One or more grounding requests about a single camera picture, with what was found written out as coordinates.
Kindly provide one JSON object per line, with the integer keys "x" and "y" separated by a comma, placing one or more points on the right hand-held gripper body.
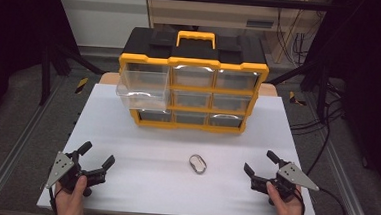
{"x": 291, "y": 180}

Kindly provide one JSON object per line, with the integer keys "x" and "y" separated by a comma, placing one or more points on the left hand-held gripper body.
{"x": 62, "y": 166}

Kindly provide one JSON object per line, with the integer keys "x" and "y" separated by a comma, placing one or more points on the clear plastic pulled-out drawer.
{"x": 143, "y": 84}

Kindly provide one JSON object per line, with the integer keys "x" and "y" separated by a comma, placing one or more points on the person's right hand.
{"x": 287, "y": 213}

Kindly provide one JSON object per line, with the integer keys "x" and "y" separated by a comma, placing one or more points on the person's left hand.
{"x": 71, "y": 200}

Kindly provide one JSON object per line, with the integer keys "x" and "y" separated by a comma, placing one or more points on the yellow black striped marker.
{"x": 294, "y": 98}
{"x": 81, "y": 85}

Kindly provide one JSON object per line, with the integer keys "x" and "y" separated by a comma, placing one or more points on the wooden table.
{"x": 108, "y": 78}

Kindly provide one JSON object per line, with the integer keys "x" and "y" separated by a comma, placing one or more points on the black metal stand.
{"x": 45, "y": 75}
{"x": 322, "y": 92}

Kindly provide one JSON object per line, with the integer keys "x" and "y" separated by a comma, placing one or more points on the set of closed clear drawers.
{"x": 193, "y": 77}

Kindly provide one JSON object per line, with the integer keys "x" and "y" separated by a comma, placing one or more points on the yellow black drawer organizer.
{"x": 195, "y": 54}

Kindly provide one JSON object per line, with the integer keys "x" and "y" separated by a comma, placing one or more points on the white panel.
{"x": 103, "y": 18}

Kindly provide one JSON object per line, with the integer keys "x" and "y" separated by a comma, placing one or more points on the dark curtain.
{"x": 13, "y": 23}
{"x": 371, "y": 65}

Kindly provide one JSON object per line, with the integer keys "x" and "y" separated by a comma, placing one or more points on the light wooden cabinet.
{"x": 217, "y": 12}

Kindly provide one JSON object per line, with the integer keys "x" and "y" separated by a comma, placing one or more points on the aluminium floor rail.
{"x": 19, "y": 143}
{"x": 344, "y": 183}

